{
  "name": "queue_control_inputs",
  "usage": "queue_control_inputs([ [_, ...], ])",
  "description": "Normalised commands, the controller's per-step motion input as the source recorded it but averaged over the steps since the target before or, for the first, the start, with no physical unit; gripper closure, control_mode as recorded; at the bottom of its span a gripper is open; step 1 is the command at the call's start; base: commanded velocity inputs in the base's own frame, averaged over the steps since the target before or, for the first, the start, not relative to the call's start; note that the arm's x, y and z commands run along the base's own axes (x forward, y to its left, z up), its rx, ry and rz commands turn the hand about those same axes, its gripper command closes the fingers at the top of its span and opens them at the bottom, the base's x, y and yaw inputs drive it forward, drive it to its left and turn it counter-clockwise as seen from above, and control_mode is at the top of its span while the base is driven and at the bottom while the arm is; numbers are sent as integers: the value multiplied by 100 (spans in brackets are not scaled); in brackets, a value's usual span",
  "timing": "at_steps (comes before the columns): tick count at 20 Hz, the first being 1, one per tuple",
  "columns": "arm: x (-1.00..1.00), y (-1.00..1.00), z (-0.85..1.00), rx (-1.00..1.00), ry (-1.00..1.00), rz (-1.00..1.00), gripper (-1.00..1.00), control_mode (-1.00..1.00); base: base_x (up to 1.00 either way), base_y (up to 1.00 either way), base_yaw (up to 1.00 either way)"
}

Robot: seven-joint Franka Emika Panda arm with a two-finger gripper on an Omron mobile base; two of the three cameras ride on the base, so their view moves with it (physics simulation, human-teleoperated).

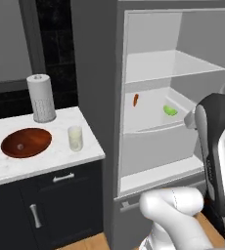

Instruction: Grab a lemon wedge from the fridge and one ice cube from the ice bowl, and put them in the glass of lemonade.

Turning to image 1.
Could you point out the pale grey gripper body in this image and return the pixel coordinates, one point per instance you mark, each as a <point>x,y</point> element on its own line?
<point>191,119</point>

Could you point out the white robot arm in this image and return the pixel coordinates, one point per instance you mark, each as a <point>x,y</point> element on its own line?
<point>179,211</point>

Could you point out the green lemon wedge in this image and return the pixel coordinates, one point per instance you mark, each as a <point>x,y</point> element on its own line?
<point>170,110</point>

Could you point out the white fridge crisper drawer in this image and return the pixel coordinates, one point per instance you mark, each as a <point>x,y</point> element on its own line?
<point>157,146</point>

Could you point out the white fridge shelf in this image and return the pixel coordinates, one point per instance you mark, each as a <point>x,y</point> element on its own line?
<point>163,66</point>

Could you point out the grey fridge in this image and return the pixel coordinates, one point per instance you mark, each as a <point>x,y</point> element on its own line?
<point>95,65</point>

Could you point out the glass of lemonade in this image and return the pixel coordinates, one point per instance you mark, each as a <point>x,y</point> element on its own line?
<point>75,139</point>

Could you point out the brown wooden bowl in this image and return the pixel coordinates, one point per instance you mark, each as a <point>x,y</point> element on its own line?
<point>31,140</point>

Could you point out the ice cube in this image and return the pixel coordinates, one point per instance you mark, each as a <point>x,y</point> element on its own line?
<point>20,146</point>

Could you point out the orange carrot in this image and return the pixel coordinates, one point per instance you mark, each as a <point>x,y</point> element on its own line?
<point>135,100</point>

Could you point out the dark drawer front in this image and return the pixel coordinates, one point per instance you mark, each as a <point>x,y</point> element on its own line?
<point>85,172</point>

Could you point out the grey freezer drawer front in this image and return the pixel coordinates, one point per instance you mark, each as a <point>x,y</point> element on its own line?
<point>127,228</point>

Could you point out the white paper towel roll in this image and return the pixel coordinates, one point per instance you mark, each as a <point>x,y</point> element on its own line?
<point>41,99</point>

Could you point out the dark cupboard door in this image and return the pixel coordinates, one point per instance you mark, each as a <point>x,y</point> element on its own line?
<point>72,215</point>
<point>3,221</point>

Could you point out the grey framed window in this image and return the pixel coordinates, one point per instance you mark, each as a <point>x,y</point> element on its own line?
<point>10,39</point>

